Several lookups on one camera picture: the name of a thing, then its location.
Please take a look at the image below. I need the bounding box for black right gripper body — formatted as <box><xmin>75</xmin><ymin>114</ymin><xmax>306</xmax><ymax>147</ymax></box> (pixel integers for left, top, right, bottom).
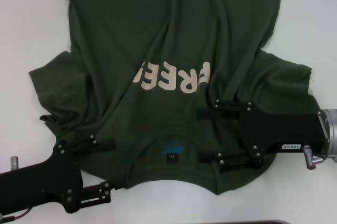
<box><xmin>237</xmin><ymin>102</ymin><xmax>329</xmax><ymax>168</ymax></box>

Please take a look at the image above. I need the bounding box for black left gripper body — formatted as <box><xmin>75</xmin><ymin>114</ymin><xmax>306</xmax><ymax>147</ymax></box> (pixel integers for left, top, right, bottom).
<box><xmin>0</xmin><ymin>141</ymin><xmax>85</xmax><ymax>214</ymax></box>

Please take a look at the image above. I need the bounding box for dark green printed t-shirt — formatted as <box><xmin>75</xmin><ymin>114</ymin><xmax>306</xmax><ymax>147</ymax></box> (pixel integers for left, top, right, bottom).
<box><xmin>28</xmin><ymin>0</ymin><xmax>321</xmax><ymax>196</ymax></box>

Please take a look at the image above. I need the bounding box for dark flat object edge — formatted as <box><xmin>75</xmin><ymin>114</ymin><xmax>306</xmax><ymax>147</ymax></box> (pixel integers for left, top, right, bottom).
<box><xmin>229</xmin><ymin>220</ymin><xmax>292</xmax><ymax>224</ymax></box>

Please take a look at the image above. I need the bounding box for right arm silver cable plug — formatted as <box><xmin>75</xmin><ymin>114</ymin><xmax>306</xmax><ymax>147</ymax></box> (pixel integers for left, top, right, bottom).
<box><xmin>302</xmin><ymin>144</ymin><xmax>326</xmax><ymax>170</ymax></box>

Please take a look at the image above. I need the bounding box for left arm cable with plug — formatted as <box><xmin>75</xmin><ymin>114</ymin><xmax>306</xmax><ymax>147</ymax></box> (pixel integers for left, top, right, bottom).
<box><xmin>0</xmin><ymin>156</ymin><xmax>34</xmax><ymax>222</ymax></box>

